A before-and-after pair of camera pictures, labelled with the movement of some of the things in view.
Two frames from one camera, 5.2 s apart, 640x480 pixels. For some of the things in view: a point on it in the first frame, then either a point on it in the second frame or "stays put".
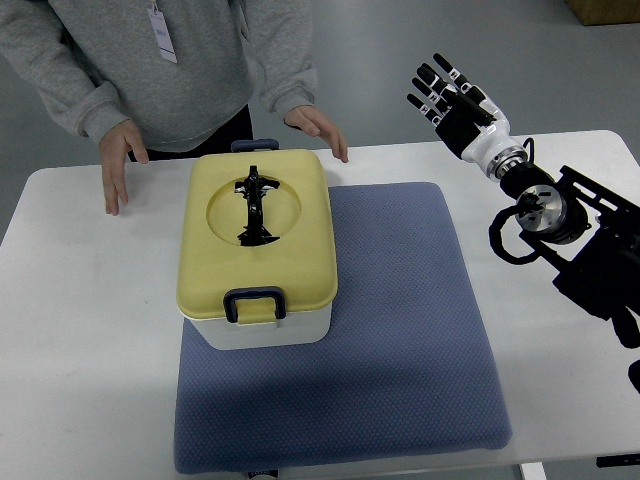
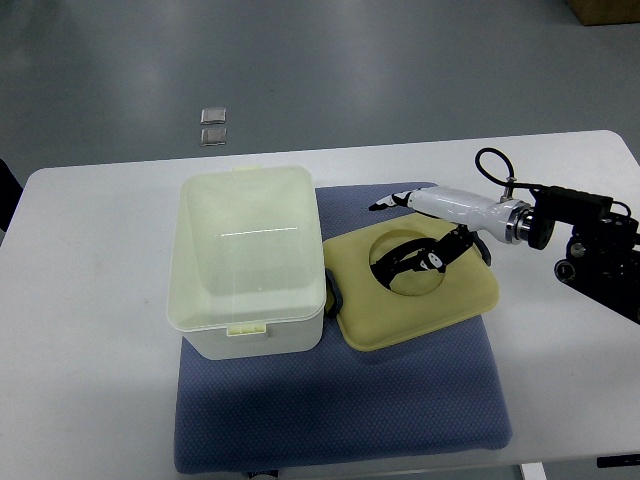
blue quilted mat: (405, 369) stays put
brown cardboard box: (605, 12) stays put
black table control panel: (618, 460) stays put
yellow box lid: (211, 261) → (372, 316)
